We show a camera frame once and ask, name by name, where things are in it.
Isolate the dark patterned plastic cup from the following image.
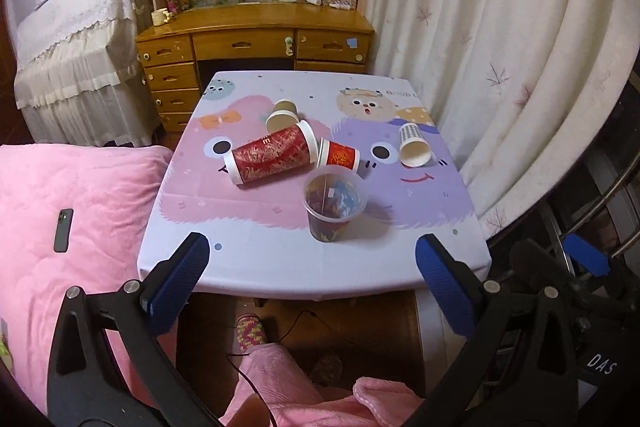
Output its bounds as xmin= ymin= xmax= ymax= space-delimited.
xmin=303 ymin=165 xmax=368 ymax=243

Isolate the checkered white paper cup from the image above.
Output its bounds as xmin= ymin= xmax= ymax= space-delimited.
xmin=398 ymin=122 xmax=432 ymax=168

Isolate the large red paper cup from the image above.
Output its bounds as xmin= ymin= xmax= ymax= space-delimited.
xmin=224 ymin=120 xmax=318 ymax=185

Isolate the small red paper cup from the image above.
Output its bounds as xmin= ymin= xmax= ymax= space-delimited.
xmin=316 ymin=138 xmax=360 ymax=172

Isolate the tan white paper cup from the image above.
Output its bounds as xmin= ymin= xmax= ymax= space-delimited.
xmin=266 ymin=98 xmax=299 ymax=134

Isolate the dark smartphone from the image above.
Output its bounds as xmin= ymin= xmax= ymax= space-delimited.
xmin=53 ymin=208 xmax=74 ymax=253

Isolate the patterned slipper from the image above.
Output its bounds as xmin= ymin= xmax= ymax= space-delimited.
xmin=235 ymin=314 xmax=268 ymax=352

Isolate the pink fleece robe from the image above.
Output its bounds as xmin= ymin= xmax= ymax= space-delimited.
xmin=220 ymin=343 xmax=423 ymax=426

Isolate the metal rack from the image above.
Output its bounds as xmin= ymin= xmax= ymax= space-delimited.
xmin=538 ymin=72 xmax=639 ymax=271

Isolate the cartoon printed tablecloth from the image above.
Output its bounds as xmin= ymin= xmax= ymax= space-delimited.
xmin=138 ymin=72 xmax=490 ymax=300

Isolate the white lace furniture cover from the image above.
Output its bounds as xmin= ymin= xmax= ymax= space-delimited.
xmin=14 ymin=0 xmax=160 ymax=146

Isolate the wooden desk with drawers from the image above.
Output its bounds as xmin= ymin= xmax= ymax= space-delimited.
xmin=136 ymin=3 xmax=374 ymax=139

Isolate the white floral curtain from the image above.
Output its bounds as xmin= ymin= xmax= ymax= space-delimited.
xmin=366 ymin=0 xmax=639 ymax=236

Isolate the black cable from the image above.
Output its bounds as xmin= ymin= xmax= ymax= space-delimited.
xmin=226 ymin=308 xmax=321 ymax=427

